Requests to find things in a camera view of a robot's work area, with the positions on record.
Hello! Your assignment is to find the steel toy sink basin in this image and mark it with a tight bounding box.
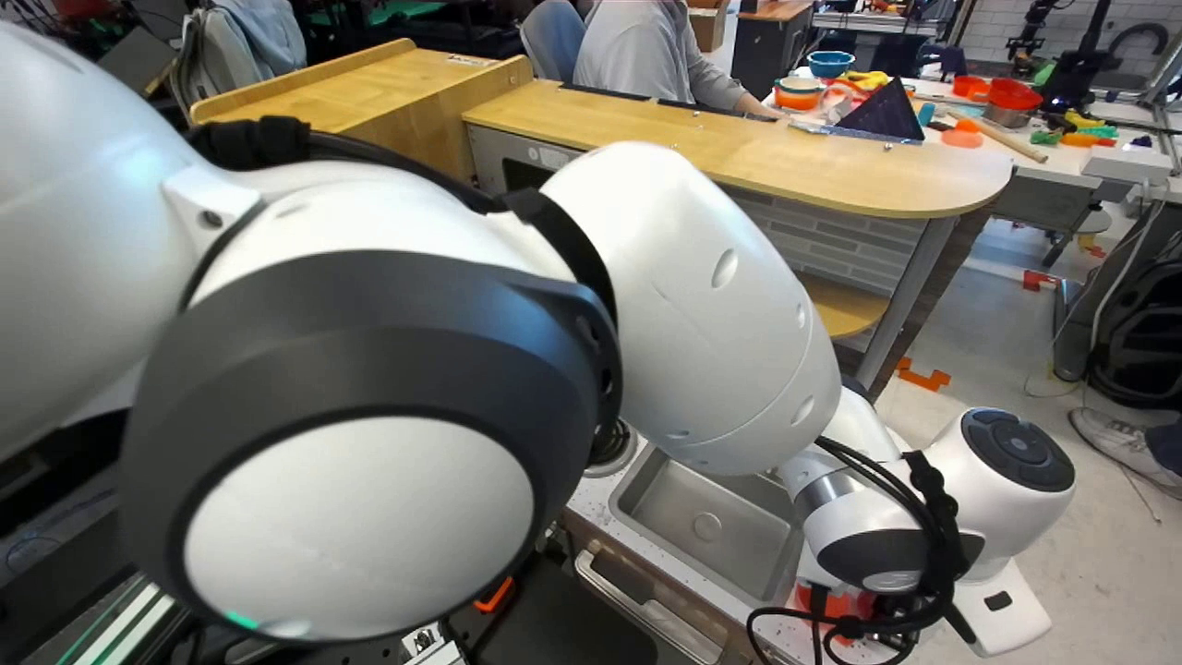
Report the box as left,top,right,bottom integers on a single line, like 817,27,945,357
610,444,808,606

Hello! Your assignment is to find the black toy stove burner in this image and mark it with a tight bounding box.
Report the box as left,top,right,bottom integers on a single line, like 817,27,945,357
584,416,638,479

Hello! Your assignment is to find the grey toy microwave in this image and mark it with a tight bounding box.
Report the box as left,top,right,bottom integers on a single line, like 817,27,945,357
464,127,561,203

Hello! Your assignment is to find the wooden toy kitchen hutch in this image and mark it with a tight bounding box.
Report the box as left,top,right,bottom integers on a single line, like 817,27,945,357
189,33,1017,346

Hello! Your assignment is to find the orange black clamp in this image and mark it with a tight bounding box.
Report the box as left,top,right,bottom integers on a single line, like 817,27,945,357
473,572,522,615

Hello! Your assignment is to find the seated person in grey shirt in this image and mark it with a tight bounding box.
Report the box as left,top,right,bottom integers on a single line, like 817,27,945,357
569,0,780,120

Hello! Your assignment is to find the blue chair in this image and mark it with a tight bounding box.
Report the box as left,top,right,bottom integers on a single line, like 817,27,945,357
517,0,584,85

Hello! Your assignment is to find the blue bowl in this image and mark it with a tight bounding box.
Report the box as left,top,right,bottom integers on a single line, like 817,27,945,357
807,48,857,82

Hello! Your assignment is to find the dark purple pyramid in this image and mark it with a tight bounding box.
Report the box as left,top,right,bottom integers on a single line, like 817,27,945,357
833,76,926,144

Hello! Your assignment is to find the grey jacket on chair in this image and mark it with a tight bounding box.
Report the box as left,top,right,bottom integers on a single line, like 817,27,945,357
170,0,309,112

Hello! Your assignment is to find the red bowl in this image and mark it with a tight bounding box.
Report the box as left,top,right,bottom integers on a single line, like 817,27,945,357
988,76,1044,120

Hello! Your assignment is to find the white work table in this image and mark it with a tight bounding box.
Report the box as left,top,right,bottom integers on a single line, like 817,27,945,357
762,59,1182,235

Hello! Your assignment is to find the white grey sneaker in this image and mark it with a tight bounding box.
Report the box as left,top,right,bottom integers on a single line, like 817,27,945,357
1068,406,1182,479

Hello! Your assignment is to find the white green striped bar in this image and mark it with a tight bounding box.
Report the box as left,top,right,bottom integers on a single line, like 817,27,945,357
56,575,179,665

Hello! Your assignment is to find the grey support post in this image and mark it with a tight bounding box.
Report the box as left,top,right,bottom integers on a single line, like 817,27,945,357
846,213,974,399

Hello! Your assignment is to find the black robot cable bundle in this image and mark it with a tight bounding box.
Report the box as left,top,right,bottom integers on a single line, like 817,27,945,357
744,434,991,665

